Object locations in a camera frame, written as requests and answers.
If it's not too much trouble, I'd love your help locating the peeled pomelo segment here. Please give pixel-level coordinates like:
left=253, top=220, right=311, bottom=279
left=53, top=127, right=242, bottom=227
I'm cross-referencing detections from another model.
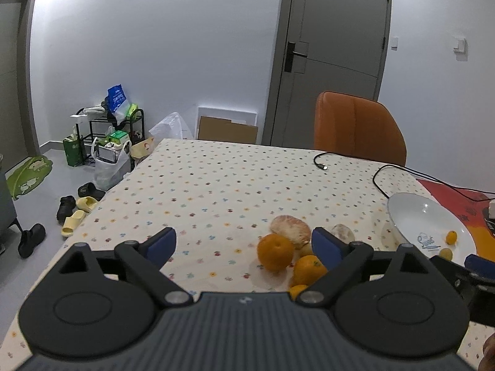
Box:
left=269, top=215, right=311, bottom=249

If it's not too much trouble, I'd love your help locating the large orange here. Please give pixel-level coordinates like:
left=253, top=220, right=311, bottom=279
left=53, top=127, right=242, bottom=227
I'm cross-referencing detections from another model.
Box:
left=257, top=234, right=295, bottom=273

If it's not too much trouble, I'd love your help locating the small peeled pomelo piece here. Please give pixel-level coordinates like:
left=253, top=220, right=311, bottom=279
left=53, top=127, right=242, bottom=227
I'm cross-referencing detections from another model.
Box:
left=330, top=224, right=356, bottom=244

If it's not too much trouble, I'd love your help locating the small yellow kumquat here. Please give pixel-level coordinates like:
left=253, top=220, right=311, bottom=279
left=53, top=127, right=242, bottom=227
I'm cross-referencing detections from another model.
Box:
left=288, top=284, right=308, bottom=301

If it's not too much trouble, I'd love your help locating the yellow green fruit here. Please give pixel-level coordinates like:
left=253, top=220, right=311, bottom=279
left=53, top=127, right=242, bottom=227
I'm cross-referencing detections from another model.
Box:
left=295, top=242, right=314, bottom=258

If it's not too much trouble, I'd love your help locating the person's right hand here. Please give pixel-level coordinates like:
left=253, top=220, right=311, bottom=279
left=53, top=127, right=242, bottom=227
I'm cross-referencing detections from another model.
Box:
left=477, top=333, right=495, bottom=371

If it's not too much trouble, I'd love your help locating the green grape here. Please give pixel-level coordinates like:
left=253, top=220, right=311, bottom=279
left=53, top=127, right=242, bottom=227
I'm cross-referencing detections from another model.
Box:
left=438, top=248, right=453, bottom=261

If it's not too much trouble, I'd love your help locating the kumquat in bowl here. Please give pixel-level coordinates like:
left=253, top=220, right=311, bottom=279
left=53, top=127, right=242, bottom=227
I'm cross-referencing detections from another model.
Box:
left=445, top=230, right=458, bottom=245

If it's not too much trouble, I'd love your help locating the white power adapter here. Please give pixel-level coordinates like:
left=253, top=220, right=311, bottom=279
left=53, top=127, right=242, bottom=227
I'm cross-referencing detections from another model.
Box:
left=488, top=199, right=495, bottom=220

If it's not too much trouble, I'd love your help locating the red orange cartoon mat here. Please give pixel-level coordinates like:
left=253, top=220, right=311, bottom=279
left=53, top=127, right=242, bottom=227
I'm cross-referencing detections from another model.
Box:
left=419, top=179, right=495, bottom=261

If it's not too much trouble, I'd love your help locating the white ceramic bowl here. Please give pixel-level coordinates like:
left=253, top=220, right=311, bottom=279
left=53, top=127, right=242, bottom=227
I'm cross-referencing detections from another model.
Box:
left=387, top=193, right=476, bottom=266

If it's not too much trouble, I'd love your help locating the yellow slipper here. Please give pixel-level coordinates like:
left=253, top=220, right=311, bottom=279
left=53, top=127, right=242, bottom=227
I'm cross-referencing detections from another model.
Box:
left=61, top=209, right=86, bottom=238
left=76, top=196, right=99, bottom=213

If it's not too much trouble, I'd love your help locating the black shoe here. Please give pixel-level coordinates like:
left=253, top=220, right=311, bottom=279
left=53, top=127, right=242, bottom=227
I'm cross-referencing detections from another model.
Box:
left=18, top=224, right=46, bottom=259

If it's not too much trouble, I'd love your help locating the black slipper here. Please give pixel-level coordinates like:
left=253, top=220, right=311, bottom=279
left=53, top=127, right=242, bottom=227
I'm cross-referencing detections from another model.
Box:
left=56, top=195, right=76, bottom=225
left=77, top=182, right=106, bottom=201

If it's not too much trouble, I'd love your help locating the white plastic shopping bag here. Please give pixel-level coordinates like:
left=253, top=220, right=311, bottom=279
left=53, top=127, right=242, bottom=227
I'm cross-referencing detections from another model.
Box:
left=91, top=138, right=132, bottom=191

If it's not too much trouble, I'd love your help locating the green leaf floor mat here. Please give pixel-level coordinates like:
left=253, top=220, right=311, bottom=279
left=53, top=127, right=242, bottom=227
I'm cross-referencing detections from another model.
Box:
left=7, top=155, right=53, bottom=200

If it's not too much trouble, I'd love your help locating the brown paper bag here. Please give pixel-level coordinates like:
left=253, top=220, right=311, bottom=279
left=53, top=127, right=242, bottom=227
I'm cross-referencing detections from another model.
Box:
left=130, top=137, right=155, bottom=161

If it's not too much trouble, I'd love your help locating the black metal shelf rack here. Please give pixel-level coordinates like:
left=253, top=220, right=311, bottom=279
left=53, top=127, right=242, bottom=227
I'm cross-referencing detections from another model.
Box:
left=73, top=108, right=145, bottom=165

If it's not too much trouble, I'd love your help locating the orange leather chair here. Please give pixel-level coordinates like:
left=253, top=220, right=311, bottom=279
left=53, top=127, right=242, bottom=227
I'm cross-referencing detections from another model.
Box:
left=314, top=91, right=407, bottom=166

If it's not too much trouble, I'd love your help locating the clear plastic bag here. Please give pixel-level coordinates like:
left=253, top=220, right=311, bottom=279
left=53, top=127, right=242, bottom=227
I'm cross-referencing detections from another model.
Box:
left=148, top=112, right=193, bottom=142

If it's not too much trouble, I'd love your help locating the blue white package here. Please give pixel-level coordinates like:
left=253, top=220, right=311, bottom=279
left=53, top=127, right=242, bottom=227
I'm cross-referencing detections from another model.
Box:
left=107, top=85, right=130, bottom=124

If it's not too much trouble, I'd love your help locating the brown cardboard sheet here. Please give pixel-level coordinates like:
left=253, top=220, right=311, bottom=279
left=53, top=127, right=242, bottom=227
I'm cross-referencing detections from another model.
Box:
left=197, top=117, right=258, bottom=144

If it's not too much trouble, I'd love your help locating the grey door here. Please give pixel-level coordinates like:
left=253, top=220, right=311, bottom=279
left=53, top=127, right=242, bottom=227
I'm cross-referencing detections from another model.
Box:
left=262, top=0, right=392, bottom=148

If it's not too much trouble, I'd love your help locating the long black cable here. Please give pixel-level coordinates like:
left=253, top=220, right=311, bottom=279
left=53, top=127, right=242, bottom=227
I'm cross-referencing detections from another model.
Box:
left=372, top=163, right=495, bottom=203

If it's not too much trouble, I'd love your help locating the black usb cable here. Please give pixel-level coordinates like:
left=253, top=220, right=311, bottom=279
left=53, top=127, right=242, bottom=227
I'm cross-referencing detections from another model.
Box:
left=313, top=151, right=351, bottom=171

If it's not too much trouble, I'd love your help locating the white wall switch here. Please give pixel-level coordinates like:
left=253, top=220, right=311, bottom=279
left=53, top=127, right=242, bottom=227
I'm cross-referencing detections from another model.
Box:
left=453, top=38, right=467, bottom=54

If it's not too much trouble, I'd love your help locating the white board against wall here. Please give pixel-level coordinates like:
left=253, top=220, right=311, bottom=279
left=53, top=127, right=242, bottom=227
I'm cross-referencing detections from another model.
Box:
left=196, top=105, right=258, bottom=137

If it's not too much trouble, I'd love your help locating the small white wall plate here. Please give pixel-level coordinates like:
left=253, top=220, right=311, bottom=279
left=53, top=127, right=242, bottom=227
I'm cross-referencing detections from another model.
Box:
left=390, top=37, right=398, bottom=50

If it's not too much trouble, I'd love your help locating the black door handle lock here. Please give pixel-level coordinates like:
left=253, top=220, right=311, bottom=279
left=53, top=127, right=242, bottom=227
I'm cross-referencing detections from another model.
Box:
left=284, top=42, right=308, bottom=73

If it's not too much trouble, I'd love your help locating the grey doorway frame left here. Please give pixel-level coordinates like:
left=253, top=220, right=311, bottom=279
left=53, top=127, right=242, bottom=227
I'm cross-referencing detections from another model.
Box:
left=1, top=0, right=39, bottom=170

